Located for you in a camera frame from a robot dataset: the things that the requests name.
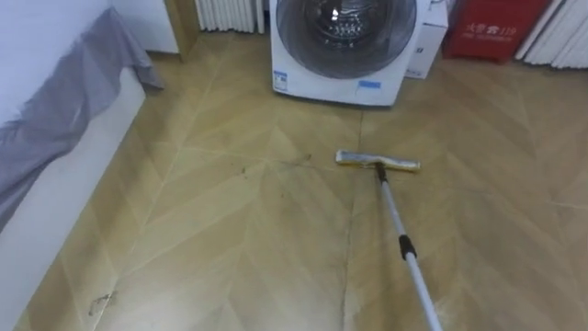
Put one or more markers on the white stacked boards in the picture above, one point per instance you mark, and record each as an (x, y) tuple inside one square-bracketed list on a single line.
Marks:
[(562, 39)]

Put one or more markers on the white cardboard box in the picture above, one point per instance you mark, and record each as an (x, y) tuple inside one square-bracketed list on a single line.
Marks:
[(427, 41)]

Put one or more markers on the white radiator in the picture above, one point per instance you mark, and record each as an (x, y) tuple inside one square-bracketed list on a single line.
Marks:
[(229, 14)]

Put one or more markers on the white cabinet with wooden edge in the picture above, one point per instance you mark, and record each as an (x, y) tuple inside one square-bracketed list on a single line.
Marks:
[(177, 23)]

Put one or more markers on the mop with silver pole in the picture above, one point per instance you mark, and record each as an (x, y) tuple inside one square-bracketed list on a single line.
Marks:
[(390, 209)]

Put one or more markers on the white washing machine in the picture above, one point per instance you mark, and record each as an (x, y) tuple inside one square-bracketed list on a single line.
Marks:
[(321, 80)]

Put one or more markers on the red fire extinguisher box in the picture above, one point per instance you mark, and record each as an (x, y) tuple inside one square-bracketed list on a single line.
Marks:
[(489, 32)]

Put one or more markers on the grey bed sheet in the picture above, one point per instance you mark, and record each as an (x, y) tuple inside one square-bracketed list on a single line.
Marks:
[(69, 101)]

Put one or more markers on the white bed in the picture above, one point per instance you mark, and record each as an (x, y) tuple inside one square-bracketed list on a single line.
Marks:
[(50, 193)]

